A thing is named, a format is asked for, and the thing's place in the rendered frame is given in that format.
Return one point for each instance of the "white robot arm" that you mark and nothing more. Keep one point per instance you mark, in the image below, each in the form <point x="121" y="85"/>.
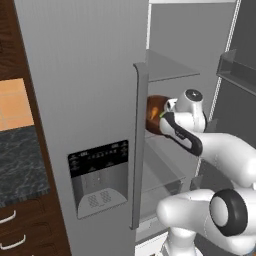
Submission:
<point x="230" y="156"/>

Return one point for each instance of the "brown wooden bowl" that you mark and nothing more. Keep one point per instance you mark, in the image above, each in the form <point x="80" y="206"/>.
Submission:
<point x="153" y="126"/>

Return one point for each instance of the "orange chicken drumstick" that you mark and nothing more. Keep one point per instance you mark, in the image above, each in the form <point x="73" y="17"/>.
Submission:
<point x="152" y="114"/>

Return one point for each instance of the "green lemon wedge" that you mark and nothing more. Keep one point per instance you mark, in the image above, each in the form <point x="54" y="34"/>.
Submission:
<point x="162" y="114"/>

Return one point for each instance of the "glass fridge shelf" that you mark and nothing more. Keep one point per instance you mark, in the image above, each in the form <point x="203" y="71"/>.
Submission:
<point x="156" y="173"/>
<point x="163" y="68"/>

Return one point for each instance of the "grey fridge door with dispenser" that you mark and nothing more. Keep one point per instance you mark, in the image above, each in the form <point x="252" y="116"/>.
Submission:
<point x="83" y="83"/>

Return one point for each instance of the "grey fridge body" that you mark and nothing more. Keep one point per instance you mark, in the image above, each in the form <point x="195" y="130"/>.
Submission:
<point x="186" y="33"/>

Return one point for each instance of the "grey fridge door bin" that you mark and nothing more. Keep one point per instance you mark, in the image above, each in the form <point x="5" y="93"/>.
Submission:
<point x="233" y="71"/>

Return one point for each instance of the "open grey fridge door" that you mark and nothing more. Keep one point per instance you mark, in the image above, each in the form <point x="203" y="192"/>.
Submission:
<point x="245" y="30"/>

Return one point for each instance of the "dark wooden drawer front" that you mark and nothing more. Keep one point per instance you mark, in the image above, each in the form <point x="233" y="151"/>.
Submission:
<point x="40" y="238"/>
<point x="30" y="213"/>

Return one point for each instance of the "dark wooden cupboard panel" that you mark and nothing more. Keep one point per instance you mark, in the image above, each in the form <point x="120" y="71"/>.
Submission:
<point x="13" y="40"/>

